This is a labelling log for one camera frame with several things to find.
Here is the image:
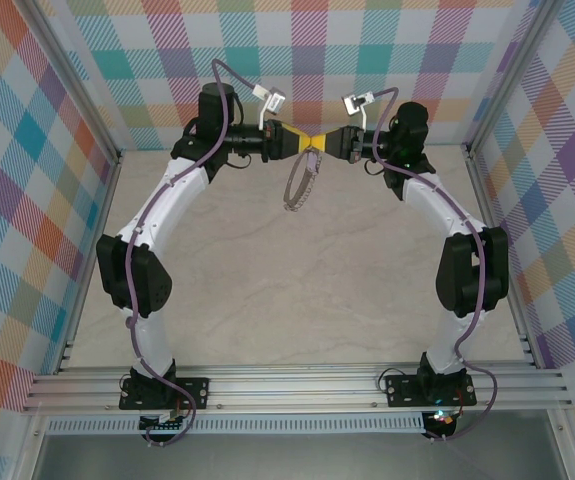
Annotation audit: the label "metal plate with key rings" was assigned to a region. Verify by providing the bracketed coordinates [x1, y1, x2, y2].
[282, 148, 321, 212]

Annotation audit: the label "small black controller board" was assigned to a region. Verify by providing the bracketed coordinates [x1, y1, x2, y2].
[424, 408, 461, 441]
[138, 410, 192, 435]

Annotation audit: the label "grey metal sheet panel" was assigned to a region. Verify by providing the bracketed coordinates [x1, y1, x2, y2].
[29, 433, 571, 480]

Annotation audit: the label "white left camera bracket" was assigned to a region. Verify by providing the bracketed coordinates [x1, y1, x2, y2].
[251, 87, 281, 131]

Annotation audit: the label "white camera bracket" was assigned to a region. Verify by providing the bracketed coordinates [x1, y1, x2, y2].
[251, 87, 281, 131]
[346, 92, 376, 131]

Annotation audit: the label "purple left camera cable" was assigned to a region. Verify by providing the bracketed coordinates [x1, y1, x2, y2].
[125, 58, 263, 449]

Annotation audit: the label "white right camera bracket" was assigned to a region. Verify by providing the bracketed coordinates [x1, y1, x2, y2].
[346, 92, 376, 131]

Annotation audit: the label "aluminium frame post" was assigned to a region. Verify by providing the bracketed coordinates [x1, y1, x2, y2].
[459, 0, 548, 154]
[26, 0, 126, 160]

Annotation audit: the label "aluminium side floor rail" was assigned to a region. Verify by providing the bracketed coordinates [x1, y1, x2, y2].
[461, 144, 543, 371]
[56, 149, 124, 374]

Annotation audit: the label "wide aluminium base rail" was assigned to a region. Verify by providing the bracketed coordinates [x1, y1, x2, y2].
[21, 363, 575, 414]

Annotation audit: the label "slotted grey cable duct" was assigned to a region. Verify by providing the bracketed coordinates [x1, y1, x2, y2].
[45, 417, 427, 436]

